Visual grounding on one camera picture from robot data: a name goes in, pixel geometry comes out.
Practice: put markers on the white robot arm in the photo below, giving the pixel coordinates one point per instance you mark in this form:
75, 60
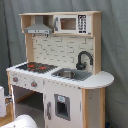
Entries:
22, 121

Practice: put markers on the grey toy sink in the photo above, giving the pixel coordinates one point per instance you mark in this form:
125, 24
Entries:
72, 74

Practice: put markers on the red stove knob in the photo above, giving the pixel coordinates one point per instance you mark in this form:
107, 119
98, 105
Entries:
34, 84
14, 79

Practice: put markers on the black toy stovetop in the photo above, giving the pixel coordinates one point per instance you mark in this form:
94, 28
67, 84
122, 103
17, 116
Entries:
36, 67

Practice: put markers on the grey range hood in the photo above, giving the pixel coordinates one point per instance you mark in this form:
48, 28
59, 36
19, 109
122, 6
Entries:
39, 27

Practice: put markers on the left red stove knob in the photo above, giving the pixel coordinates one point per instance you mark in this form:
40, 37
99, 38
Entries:
14, 79

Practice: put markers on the toy microwave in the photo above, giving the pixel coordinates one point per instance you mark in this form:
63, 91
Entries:
74, 24

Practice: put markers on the right red stove knob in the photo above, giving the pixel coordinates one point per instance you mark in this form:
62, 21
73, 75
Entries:
34, 84

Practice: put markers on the wooden toy kitchen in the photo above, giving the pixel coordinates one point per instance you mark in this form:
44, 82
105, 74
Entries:
60, 50

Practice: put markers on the black toy faucet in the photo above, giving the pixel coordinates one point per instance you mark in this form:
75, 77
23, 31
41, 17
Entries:
85, 61

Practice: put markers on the white cabinet door with dispenser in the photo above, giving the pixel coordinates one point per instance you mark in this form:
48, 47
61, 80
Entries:
63, 106

